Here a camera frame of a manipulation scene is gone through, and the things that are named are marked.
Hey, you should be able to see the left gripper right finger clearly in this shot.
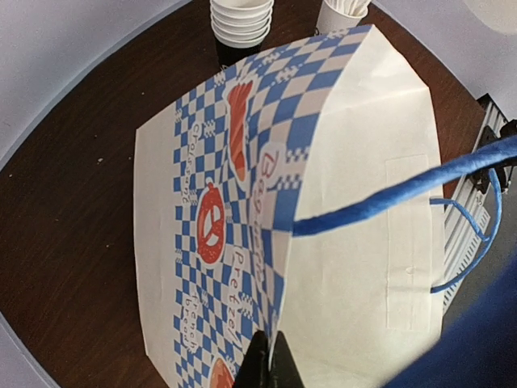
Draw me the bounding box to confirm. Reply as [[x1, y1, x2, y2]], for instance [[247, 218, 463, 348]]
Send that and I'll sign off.
[[269, 331, 305, 388]]

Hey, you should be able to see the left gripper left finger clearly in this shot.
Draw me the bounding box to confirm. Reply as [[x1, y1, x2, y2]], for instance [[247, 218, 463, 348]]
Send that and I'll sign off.
[[233, 331, 269, 388]]

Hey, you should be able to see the blue checkered paper bag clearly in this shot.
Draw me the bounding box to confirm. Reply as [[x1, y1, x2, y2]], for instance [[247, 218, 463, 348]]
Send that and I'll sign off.
[[133, 25, 516, 387]]

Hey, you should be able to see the stack of paper cups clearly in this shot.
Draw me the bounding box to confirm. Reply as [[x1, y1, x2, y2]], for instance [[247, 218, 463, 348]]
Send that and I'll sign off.
[[209, 0, 275, 68]]

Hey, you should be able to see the white cup holding straws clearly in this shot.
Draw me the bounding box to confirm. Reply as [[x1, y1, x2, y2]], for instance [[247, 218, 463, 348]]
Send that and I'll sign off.
[[315, 0, 368, 35]]

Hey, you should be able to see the bundle of white straws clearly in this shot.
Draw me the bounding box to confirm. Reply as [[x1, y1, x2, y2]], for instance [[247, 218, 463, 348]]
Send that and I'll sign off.
[[328, 0, 372, 18]]

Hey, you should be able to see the aluminium front rail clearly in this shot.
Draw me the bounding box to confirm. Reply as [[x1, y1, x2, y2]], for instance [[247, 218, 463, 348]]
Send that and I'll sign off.
[[439, 92, 514, 312]]

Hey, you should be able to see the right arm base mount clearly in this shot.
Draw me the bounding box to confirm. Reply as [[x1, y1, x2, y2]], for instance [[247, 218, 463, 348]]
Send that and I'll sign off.
[[468, 119, 517, 195]]

